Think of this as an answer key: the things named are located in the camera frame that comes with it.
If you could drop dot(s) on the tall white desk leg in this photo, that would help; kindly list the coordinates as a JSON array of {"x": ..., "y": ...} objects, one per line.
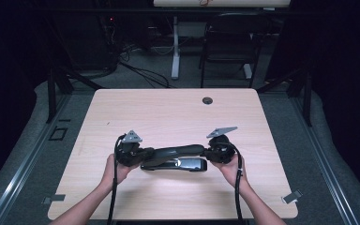
[{"x": 175, "y": 47}]

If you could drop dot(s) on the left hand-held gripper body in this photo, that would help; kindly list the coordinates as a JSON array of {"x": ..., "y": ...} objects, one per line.
[{"x": 129, "y": 153}]

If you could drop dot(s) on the grey tape piece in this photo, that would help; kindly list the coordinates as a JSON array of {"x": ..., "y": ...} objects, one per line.
[
  {"x": 292, "y": 197},
  {"x": 54, "y": 198}
]

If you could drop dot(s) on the short white desk leg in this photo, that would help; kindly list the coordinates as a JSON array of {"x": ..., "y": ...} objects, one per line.
[{"x": 247, "y": 71}]

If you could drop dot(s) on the black stapler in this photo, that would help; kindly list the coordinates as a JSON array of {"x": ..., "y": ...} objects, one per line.
[{"x": 175, "y": 157}]

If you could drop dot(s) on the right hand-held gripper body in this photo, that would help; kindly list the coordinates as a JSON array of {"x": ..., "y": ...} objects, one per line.
[{"x": 222, "y": 151}]

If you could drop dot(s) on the black metal frame stand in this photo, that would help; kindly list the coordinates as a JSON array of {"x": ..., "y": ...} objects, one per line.
[
  {"x": 52, "y": 93},
  {"x": 307, "y": 100}
]

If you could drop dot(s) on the black chair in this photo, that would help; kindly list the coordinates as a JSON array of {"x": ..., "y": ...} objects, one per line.
[{"x": 231, "y": 43}]

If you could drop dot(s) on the grey metal floor rail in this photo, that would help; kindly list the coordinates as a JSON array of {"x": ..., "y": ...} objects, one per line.
[
  {"x": 325, "y": 168},
  {"x": 22, "y": 175}
]

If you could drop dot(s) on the person's left hand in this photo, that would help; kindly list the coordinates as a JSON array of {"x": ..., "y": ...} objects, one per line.
[{"x": 115, "y": 175}]

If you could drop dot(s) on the person's right hand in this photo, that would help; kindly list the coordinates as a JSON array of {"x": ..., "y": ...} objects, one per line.
[{"x": 234, "y": 173}]

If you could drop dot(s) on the grey box under desk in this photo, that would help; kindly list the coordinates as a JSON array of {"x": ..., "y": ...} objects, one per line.
[{"x": 191, "y": 29}]

